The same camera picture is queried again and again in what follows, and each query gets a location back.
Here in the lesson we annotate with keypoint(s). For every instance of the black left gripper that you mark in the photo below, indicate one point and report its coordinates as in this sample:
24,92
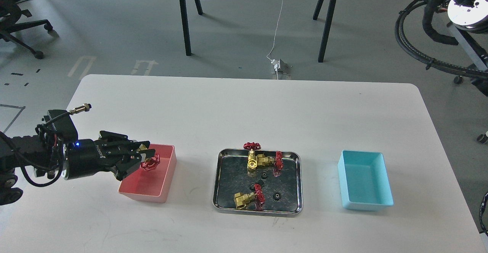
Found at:
111,152

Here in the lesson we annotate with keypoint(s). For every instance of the brass valve red handle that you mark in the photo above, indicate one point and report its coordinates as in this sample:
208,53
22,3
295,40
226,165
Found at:
243,200
149,157
260,160

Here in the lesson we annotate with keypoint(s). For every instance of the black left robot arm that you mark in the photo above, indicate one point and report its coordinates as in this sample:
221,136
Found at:
56,151

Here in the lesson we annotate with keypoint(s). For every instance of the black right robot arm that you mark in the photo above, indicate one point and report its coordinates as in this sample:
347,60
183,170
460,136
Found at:
466,17

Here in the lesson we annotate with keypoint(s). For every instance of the pink plastic box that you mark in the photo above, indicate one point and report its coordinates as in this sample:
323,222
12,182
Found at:
152,185

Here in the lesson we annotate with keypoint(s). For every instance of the blue plastic box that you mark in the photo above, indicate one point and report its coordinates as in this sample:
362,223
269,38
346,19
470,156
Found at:
363,180

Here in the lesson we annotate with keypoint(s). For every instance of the metal tray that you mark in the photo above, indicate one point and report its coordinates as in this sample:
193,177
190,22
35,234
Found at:
283,194

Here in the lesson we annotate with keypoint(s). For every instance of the white power adapter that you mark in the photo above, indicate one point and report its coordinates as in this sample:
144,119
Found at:
280,68

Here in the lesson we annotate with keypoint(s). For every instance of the black tripod legs left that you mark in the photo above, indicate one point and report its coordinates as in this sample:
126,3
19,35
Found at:
185,26

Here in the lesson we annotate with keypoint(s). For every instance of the black tripod legs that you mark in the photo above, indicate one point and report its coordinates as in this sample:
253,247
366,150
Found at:
327,26
185,26

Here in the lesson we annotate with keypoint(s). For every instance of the black office chair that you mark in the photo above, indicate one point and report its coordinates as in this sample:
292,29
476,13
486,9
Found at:
10,15

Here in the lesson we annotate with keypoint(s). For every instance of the black tripod legs right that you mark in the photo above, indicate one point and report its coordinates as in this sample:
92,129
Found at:
327,26

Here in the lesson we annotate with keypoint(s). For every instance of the brass valve red handle bottom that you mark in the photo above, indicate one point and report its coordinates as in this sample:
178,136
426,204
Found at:
243,200

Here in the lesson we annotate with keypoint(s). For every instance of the brass valve red handle top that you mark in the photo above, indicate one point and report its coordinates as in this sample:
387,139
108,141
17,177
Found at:
260,160

